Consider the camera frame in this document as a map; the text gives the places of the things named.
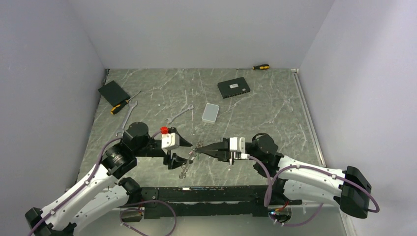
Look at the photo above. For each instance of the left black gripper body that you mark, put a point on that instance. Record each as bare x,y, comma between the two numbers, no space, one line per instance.
151,149

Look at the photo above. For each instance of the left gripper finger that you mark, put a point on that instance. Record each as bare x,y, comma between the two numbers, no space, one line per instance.
175,161
182,141

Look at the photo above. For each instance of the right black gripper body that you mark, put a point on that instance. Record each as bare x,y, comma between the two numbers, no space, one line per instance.
232,156

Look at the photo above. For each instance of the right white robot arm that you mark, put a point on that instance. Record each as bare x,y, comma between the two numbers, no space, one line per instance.
292,180

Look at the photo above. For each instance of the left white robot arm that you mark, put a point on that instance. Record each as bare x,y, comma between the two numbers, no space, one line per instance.
105,186

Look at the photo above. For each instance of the small silver wrench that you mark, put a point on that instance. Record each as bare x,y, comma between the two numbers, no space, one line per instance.
172,118

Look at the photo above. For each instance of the large silver wrench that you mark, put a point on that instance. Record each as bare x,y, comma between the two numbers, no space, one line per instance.
131,105

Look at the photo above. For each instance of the grey plastic box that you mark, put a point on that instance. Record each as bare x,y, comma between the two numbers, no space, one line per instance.
210,113

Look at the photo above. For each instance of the yellow black screwdriver near box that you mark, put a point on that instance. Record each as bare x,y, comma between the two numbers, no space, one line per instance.
118,107

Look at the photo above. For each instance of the black flat box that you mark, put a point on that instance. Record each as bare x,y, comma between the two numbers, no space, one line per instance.
113,93

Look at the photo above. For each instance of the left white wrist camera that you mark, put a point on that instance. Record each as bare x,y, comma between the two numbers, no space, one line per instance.
169,141

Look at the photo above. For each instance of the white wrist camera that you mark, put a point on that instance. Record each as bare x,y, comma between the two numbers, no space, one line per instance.
237,148
169,141

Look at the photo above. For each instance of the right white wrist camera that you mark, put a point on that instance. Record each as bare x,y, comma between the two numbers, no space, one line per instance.
237,148

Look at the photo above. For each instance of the black network switch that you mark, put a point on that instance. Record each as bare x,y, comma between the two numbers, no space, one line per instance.
233,87

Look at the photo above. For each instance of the yellow black screwdriver at wall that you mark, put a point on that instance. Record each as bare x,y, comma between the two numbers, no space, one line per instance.
257,67

